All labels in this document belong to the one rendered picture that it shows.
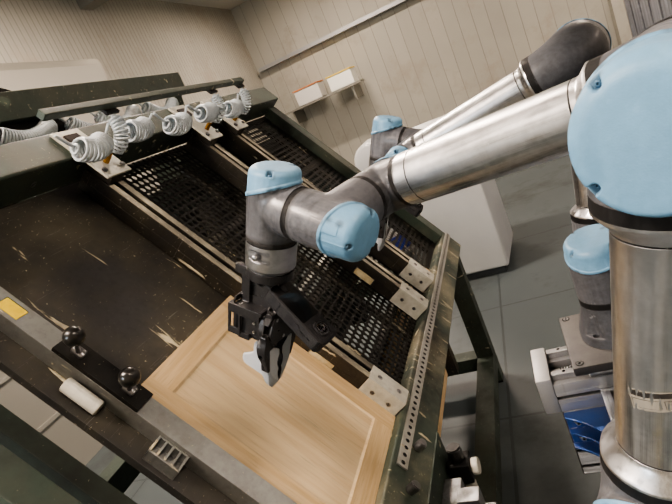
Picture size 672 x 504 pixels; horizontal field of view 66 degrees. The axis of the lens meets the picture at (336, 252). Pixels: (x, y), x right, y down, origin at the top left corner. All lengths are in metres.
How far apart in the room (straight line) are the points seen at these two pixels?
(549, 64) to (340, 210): 0.57
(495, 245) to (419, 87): 5.40
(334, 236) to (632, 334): 0.33
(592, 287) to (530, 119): 0.64
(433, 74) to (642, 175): 8.83
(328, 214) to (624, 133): 0.35
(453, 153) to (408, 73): 8.61
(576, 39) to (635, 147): 0.70
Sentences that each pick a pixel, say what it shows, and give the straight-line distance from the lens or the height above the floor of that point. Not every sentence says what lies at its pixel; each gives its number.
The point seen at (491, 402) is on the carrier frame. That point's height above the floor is 0.18.
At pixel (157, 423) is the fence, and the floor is 1.31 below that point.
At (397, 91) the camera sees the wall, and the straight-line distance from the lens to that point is 9.29.
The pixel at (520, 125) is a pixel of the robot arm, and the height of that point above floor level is 1.62.
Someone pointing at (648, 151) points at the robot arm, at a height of 1.61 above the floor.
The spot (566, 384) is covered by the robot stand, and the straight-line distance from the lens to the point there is 1.28.
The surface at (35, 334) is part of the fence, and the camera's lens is 1.14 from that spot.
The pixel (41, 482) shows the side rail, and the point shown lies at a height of 1.38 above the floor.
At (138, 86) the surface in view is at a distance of 2.72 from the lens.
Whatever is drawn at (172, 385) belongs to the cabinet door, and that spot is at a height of 1.33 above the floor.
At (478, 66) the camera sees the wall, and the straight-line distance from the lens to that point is 9.18.
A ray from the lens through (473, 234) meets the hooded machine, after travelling 4.22.
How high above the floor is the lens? 1.72
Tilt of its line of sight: 15 degrees down
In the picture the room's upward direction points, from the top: 24 degrees counter-clockwise
